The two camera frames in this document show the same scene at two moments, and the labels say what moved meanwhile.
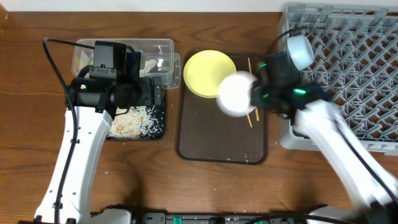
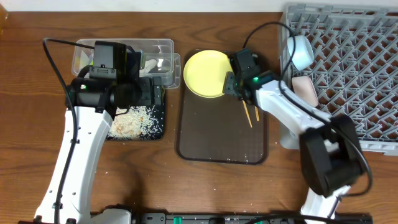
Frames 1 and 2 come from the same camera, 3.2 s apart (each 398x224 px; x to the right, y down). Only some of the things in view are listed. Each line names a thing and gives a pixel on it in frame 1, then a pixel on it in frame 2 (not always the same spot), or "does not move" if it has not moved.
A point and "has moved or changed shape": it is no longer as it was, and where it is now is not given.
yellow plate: [204, 70] does not move
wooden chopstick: [255, 107] does not move
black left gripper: [156, 90] does not move
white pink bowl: [232, 98] has moved or changed shape
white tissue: [149, 65] does not move
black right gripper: [257, 97] to [230, 86]
